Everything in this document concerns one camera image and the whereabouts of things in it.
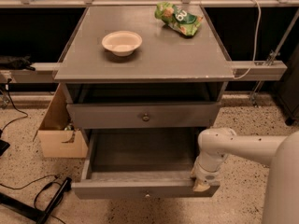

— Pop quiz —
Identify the grey drawer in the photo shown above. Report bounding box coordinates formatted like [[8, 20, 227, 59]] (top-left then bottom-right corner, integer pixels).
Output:
[[72, 128, 220, 199], [66, 102, 220, 129]]

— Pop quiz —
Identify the grey top drawer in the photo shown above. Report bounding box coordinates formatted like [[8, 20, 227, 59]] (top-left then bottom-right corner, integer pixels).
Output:
[[66, 102, 220, 129]]

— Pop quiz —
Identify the cardboard box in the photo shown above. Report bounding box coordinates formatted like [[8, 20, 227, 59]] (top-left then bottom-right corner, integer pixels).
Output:
[[37, 85, 88, 158]]

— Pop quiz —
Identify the black cloth bundle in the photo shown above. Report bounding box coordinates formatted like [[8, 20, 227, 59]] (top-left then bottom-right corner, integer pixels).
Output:
[[0, 55, 36, 71]]

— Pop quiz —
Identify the white paper bowl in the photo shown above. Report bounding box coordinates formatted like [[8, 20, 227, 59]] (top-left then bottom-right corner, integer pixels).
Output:
[[102, 31, 142, 57]]

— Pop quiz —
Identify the metal rail beam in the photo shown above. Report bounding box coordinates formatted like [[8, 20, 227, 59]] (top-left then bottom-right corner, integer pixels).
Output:
[[0, 61, 287, 83]]

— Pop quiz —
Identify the black metal stand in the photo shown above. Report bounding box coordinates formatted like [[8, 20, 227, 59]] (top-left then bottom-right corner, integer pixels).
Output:
[[0, 176, 73, 224]]

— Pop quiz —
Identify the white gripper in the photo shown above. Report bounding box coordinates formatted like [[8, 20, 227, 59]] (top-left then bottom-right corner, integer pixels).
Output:
[[191, 157, 222, 192]]

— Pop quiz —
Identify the grey drawer cabinet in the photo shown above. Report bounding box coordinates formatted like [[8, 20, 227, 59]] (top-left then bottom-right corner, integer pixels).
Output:
[[53, 5, 235, 135]]

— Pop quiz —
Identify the green snack bag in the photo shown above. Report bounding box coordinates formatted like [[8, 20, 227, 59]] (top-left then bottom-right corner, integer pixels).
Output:
[[154, 2, 203, 36]]

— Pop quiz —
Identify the black floor cable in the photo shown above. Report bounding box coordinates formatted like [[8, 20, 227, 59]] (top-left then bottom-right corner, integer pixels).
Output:
[[0, 77, 30, 133]]

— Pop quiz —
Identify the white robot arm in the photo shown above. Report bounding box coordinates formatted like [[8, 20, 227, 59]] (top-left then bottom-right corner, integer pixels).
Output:
[[191, 128, 299, 224]]

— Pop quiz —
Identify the grey hanging cable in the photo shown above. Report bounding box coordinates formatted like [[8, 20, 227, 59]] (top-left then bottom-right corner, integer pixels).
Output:
[[233, 0, 263, 80]]

